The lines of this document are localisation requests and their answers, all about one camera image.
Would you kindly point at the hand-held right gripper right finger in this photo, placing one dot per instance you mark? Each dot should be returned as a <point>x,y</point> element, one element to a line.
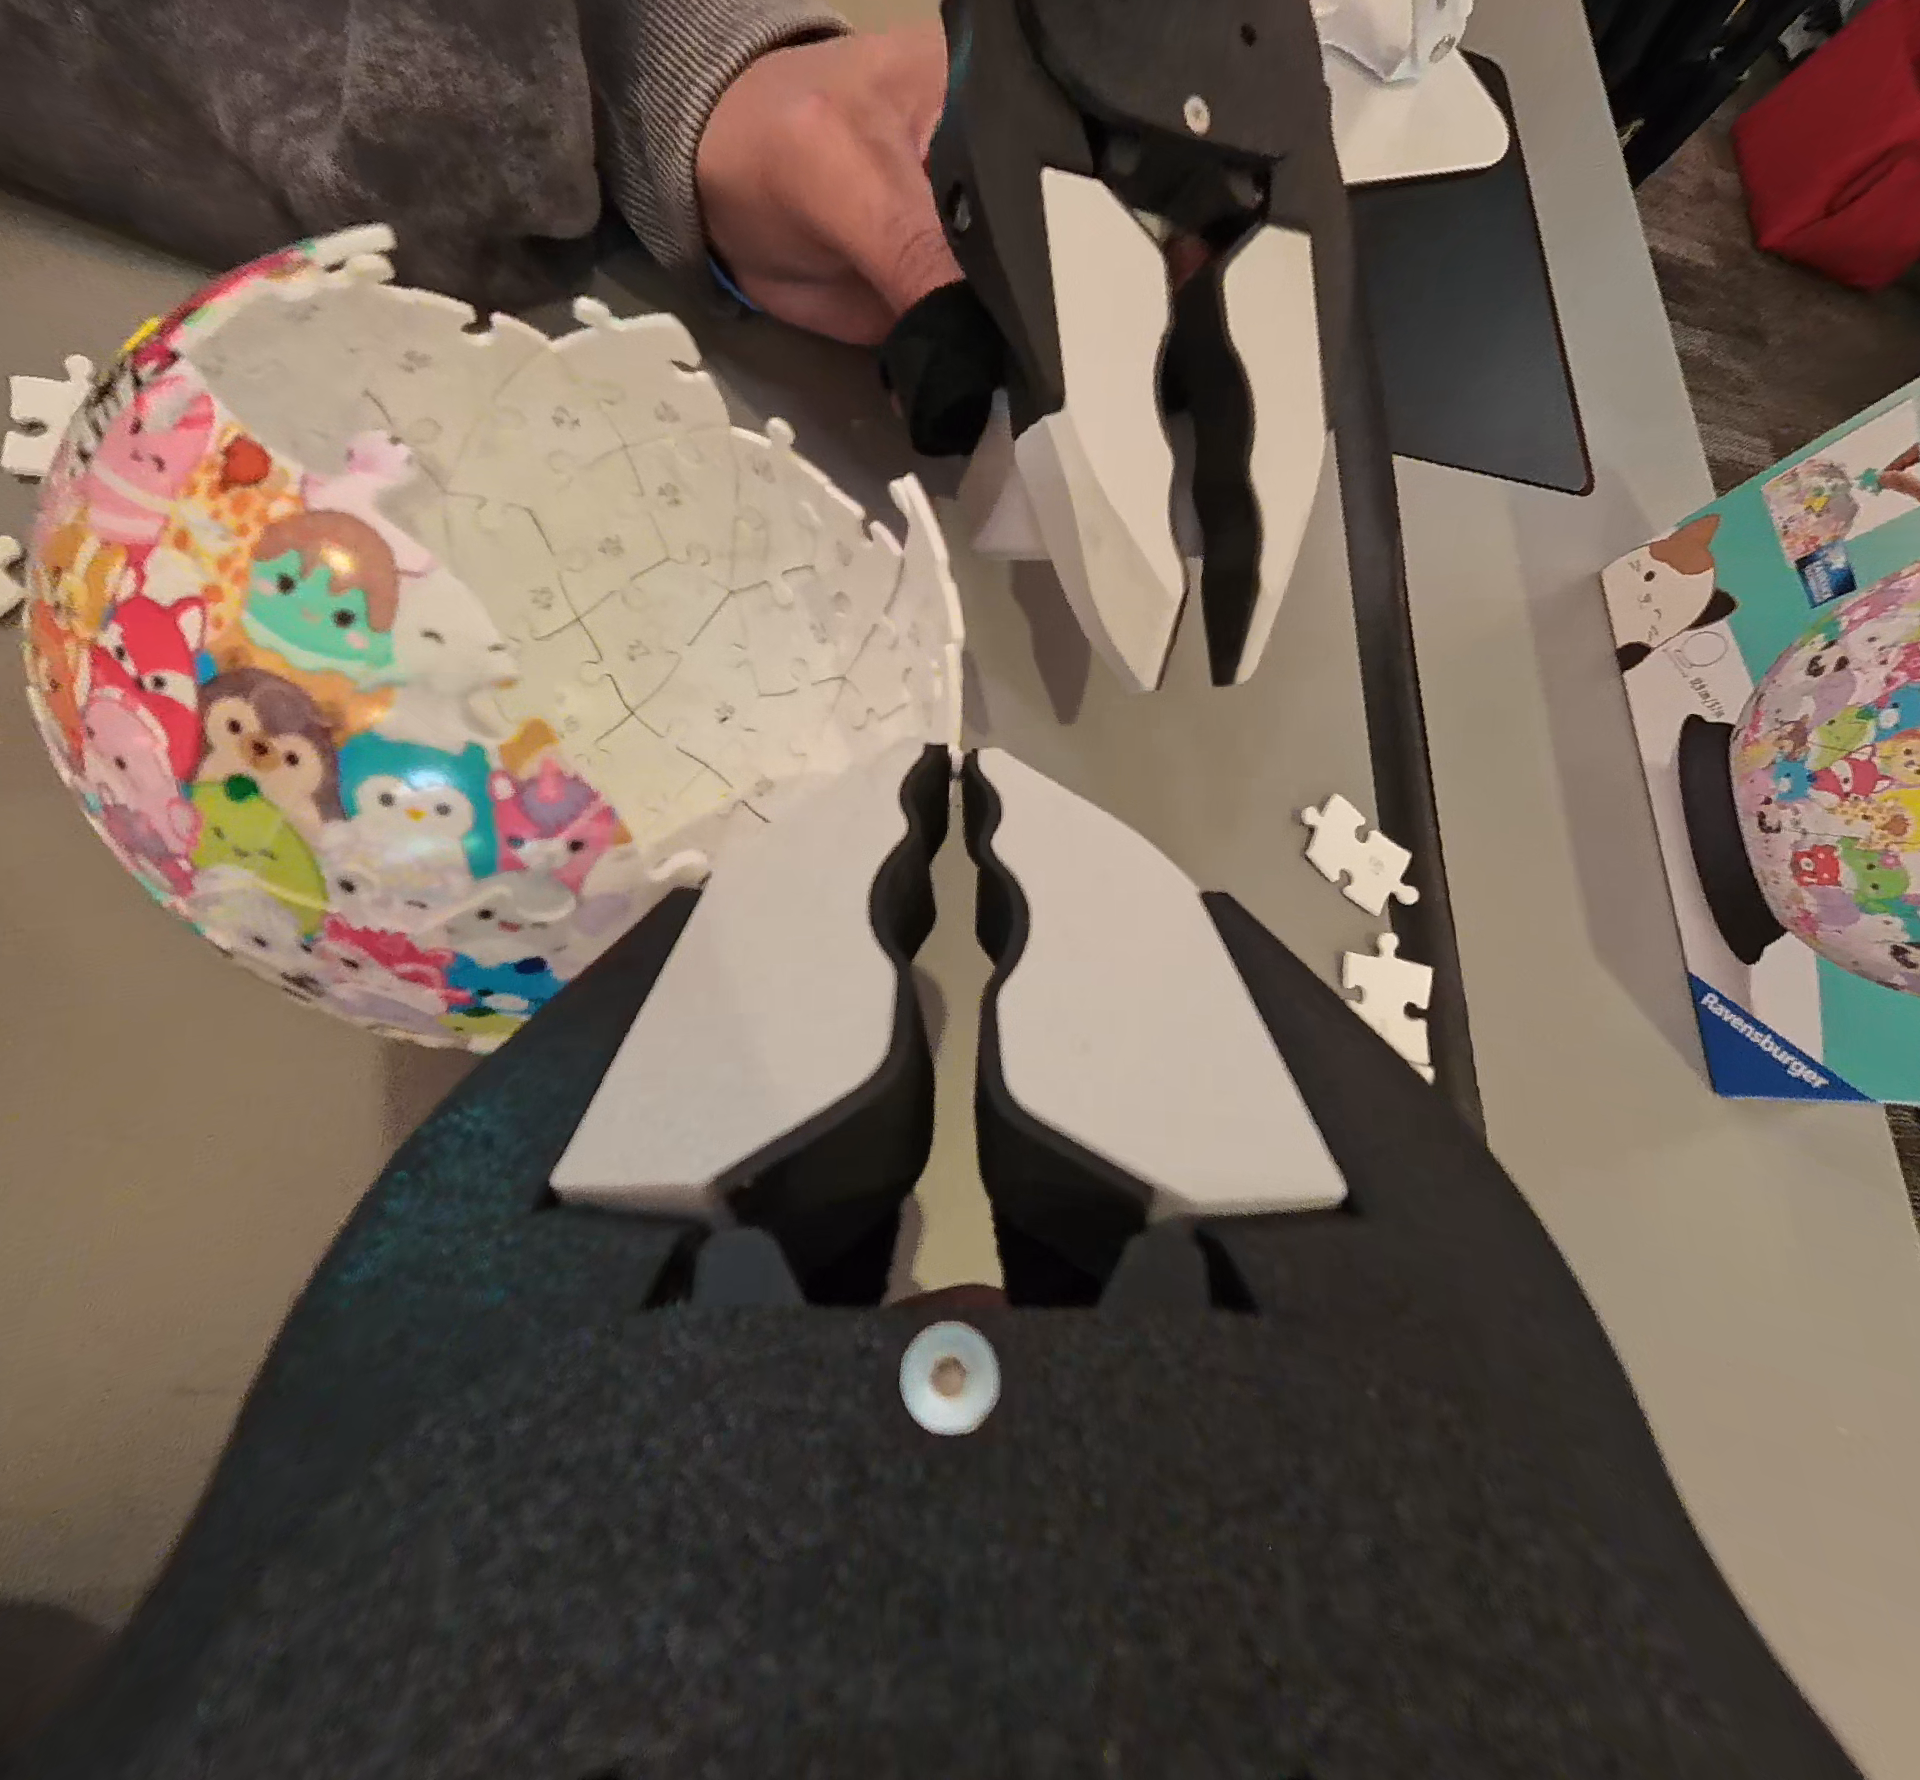
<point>1157,1060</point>

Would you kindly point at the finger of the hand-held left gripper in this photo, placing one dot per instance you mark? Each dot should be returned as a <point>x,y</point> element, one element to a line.
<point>1098,431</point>
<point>1275,431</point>

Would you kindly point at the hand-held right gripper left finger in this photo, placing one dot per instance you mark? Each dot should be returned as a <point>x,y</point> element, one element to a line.
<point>752,1060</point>

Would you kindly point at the colourful puzzle ball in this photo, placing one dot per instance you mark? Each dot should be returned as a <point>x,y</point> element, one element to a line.
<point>481,642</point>

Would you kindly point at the person's left forearm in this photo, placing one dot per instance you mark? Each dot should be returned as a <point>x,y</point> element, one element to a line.
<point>391,42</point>

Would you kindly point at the single white puzzle piece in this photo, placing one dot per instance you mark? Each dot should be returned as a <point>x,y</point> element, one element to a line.
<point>1357,850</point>

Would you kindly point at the colourful puzzle box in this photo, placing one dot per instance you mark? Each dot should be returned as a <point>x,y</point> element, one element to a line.
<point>1786,790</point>

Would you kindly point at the row of white puzzle pieces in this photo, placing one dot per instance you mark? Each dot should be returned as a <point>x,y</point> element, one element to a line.
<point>38,416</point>

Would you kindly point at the person's left hand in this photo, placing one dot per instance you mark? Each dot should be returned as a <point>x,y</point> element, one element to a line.
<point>826,175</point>

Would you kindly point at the black flat panel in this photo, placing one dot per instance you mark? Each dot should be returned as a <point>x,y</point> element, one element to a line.
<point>1471,311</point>

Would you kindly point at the white desk stand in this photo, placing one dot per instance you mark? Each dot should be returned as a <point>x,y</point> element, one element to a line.
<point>1413,42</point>

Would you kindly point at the red cloth bag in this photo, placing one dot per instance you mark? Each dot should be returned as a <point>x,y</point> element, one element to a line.
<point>1837,175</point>

